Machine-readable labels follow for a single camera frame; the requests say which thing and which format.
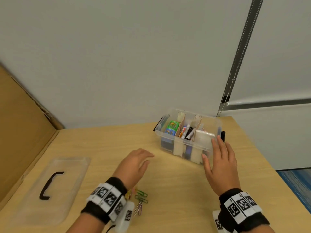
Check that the clear plastic storage box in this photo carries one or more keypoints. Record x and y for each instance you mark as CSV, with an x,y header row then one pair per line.
x,y
167,143

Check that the brown cardboard panel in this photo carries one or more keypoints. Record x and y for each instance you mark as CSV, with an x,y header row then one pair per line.
x,y
21,131

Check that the grey horizontal wall rail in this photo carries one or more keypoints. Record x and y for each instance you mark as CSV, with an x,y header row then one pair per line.
x,y
267,103

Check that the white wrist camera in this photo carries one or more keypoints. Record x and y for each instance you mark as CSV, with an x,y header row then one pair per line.
x,y
126,217
217,223

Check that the black perforated wall strip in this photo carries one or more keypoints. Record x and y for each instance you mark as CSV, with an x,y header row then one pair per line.
x,y
243,46

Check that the person's left forearm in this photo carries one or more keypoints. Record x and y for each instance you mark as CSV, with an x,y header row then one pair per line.
x,y
85,224

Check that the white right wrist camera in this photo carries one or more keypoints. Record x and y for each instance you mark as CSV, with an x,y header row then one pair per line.
x,y
217,223

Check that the large black marker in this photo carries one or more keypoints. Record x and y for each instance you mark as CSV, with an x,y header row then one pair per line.
x,y
190,133

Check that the green pencil sharpener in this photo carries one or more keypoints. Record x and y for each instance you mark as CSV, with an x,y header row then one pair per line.
x,y
173,124

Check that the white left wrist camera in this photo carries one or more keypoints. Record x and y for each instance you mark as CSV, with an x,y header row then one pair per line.
x,y
126,217

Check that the person's right hand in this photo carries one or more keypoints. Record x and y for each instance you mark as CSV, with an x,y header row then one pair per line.
x,y
223,167

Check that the pile of colourful paper clips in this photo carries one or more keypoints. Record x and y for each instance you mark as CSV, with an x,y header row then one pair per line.
x,y
141,193

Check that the black left wristband with tags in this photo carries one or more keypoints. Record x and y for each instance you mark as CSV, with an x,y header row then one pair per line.
x,y
107,198

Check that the person's left hand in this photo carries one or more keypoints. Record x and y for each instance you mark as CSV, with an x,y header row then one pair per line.
x,y
132,167

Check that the wooden table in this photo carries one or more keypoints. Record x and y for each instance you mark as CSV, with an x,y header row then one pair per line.
x,y
109,143

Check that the person's right forearm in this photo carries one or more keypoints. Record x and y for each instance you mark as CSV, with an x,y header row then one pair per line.
x,y
267,229

